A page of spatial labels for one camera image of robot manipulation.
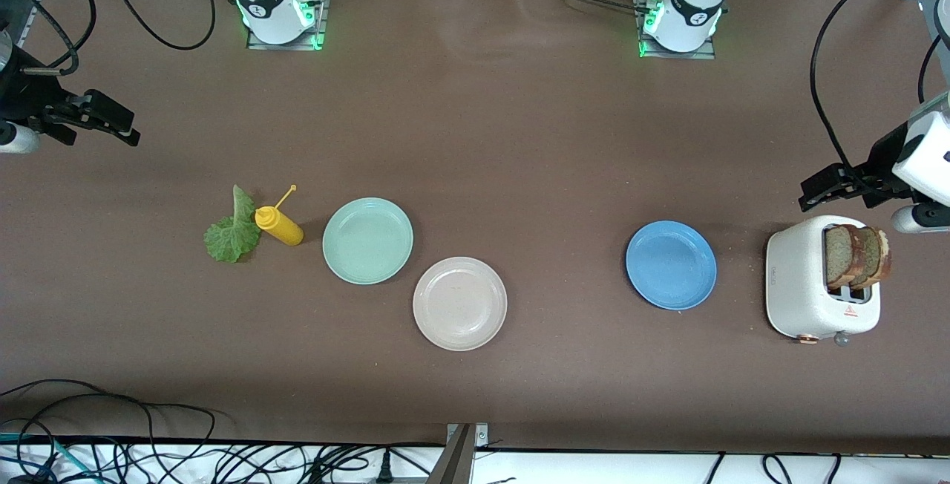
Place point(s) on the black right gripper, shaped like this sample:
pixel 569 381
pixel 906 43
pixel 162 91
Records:
pixel 21 92

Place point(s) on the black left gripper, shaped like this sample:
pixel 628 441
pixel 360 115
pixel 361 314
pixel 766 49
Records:
pixel 885 158

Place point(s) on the brown bread slice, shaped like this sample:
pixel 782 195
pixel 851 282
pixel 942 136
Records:
pixel 839 257
pixel 879 254

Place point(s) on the green lettuce leaf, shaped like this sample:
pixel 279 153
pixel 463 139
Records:
pixel 231 239

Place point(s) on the yellow mustard squeeze bottle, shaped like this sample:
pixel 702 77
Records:
pixel 280 226

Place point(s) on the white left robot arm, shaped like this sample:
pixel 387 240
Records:
pixel 694 9

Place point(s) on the blue plate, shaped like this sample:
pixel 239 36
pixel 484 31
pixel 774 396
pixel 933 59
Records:
pixel 672 265

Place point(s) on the mint green plate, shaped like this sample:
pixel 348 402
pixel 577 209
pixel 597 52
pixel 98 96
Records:
pixel 367 240

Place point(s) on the beige plate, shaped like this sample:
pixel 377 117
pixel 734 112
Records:
pixel 460 306

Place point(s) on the white two-slot toaster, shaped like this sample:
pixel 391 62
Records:
pixel 798 283

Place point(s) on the black power plug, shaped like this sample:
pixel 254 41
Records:
pixel 384 469

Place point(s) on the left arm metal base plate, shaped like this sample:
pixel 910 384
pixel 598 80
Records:
pixel 701 55

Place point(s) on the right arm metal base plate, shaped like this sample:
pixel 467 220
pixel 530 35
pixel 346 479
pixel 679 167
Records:
pixel 320 24

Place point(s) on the grey metal table bracket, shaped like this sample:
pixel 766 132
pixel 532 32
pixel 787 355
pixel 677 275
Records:
pixel 460 454

